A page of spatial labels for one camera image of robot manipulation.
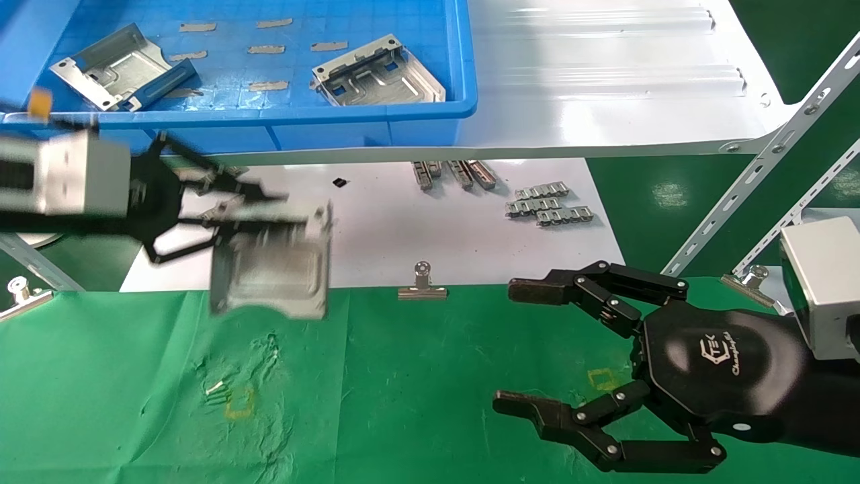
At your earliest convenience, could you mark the white perforated angle bar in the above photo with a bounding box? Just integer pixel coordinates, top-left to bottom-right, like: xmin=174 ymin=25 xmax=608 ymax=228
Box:
xmin=731 ymin=138 xmax=860 ymax=276
xmin=662 ymin=48 xmax=860 ymax=278

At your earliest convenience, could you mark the grey metal upright post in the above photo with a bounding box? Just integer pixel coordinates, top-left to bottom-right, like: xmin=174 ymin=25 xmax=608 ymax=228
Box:
xmin=0 ymin=234 xmax=87 ymax=292

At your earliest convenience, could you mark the green cloth mat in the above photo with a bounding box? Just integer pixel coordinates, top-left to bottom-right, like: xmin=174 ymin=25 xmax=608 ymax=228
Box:
xmin=0 ymin=276 xmax=860 ymax=484

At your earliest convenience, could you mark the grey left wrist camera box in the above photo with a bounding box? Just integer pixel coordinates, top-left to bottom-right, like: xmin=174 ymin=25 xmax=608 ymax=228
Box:
xmin=0 ymin=129 xmax=132 ymax=219

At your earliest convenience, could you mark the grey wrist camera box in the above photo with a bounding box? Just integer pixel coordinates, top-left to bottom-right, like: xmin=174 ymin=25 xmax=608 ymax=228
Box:
xmin=0 ymin=129 xmax=132 ymax=219
xmin=779 ymin=216 xmax=860 ymax=364

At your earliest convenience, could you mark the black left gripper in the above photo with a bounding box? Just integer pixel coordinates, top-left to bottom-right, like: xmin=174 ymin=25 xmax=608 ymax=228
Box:
xmin=128 ymin=131 xmax=290 ymax=264

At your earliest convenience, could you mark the galvanized sheet metal bracket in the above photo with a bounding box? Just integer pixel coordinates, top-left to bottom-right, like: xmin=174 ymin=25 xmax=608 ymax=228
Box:
xmin=50 ymin=24 xmax=199 ymax=112
xmin=210 ymin=200 xmax=333 ymax=320
xmin=312 ymin=34 xmax=447 ymax=107

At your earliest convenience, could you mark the silver binder clip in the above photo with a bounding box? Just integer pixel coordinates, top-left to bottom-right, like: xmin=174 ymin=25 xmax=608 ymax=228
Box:
xmin=721 ymin=264 xmax=783 ymax=310
xmin=398 ymin=261 xmax=449 ymax=300
xmin=0 ymin=277 xmax=54 ymax=322

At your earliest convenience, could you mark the white metal shelf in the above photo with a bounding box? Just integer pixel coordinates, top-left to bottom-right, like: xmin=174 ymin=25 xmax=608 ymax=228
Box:
xmin=0 ymin=0 xmax=804 ymax=172

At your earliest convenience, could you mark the blue plastic bin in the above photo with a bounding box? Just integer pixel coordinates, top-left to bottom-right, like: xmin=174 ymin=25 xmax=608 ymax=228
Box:
xmin=0 ymin=0 xmax=479 ymax=157

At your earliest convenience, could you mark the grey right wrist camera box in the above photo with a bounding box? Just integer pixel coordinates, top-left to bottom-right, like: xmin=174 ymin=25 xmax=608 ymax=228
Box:
xmin=779 ymin=216 xmax=860 ymax=364

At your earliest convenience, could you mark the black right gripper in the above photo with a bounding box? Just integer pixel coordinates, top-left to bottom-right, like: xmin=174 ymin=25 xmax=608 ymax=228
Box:
xmin=492 ymin=261 xmax=807 ymax=473

